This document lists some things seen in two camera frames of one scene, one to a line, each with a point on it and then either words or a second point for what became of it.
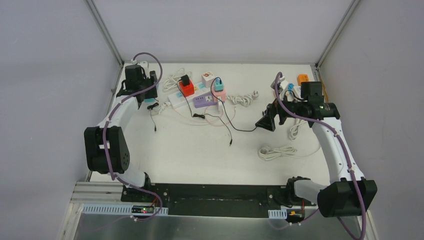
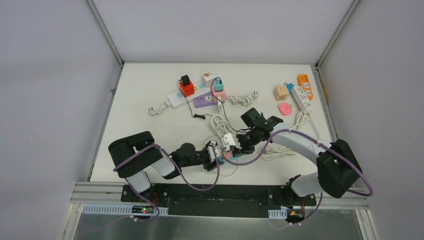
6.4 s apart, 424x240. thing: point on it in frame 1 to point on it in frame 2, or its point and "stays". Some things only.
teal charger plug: x=218 y=85 stays
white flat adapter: x=220 y=106 stays
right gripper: x=267 y=122 to x=243 y=150
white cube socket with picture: x=207 y=78 stays
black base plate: x=209 y=200 stays
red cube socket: x=188 y=90 stays
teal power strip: x=149 y=100 to x=221 y=160
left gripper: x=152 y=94 to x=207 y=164
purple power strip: x=203 y=100 stays
